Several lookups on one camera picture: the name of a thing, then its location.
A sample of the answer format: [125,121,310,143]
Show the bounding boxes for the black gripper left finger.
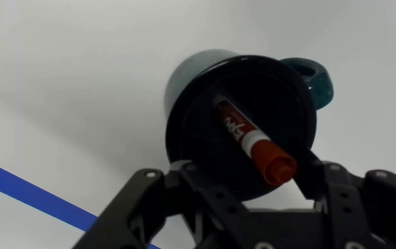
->
[72,167,217,249]

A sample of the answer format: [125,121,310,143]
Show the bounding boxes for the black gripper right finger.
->
[295,156,396,249]

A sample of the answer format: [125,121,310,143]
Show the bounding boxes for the red dry erase marker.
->
[212,94,298,186]

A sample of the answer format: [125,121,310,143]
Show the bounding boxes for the dark green ceramic mug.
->
[165,49,334,200]

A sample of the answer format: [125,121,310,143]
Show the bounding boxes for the blue tape line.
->
[0,155,161,249]

